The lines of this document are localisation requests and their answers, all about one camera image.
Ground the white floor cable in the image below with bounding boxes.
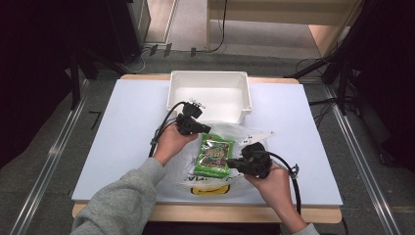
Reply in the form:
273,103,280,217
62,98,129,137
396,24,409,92
120,48,147,74

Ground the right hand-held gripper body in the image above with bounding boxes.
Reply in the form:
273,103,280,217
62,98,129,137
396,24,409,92
240,141,273,180

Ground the black tripod stand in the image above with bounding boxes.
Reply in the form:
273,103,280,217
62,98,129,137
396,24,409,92
286,0,370,116

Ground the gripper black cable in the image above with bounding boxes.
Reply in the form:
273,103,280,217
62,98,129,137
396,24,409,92
149,101,188,159
260,150,302,215

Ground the wooden table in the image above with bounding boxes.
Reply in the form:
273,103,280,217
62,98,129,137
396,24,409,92
71,73,344,224

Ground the light wooden bench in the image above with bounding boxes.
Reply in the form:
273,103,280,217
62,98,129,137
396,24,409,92
206,0,363,55

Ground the person's right hand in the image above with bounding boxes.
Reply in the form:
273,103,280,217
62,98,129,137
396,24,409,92
244,163,297,210

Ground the hanging black cable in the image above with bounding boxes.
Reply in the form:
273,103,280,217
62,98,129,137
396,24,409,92
210,0,229,53

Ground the white plastic bin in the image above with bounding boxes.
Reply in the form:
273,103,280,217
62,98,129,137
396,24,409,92
165,70,254,125

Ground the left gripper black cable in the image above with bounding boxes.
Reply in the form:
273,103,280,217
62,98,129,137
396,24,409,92
149,101,188,159

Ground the person's left hand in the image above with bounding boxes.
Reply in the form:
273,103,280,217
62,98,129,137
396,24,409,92
152,123,199,166

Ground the green snack packet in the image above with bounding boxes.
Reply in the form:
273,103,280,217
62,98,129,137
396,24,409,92
193,132,235,179

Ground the translucent plastic bag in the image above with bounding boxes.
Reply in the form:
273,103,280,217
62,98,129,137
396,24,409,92
156,119,275,199

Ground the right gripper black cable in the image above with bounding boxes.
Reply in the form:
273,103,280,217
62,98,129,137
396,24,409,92
260,150,302,215

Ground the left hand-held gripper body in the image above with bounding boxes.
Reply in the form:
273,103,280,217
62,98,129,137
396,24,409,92
175,101,204,136

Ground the metal floor rail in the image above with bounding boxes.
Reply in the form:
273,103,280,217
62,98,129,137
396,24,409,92
322,83,403,235
9,78,91,235

